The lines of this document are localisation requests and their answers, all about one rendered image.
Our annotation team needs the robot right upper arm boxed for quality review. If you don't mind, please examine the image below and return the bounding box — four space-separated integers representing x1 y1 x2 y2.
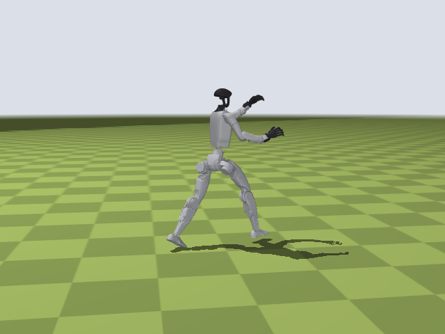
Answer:
223 113 246 141

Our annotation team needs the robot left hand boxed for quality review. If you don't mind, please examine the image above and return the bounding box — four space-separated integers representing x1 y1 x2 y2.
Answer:
243 95 264 108

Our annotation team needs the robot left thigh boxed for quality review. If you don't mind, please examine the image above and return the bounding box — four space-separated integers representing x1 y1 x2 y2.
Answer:
186 161 211 209

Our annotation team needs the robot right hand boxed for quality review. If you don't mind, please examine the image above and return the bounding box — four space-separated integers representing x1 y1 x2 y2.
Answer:
264 127 284 142

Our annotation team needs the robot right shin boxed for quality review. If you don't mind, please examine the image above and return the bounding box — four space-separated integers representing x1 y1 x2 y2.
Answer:
243 191 260 232

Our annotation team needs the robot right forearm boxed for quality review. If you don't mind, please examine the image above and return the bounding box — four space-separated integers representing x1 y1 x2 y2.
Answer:
241 132 268 144

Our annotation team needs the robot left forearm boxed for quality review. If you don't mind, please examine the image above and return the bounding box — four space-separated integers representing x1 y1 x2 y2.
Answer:
232 106 250 119

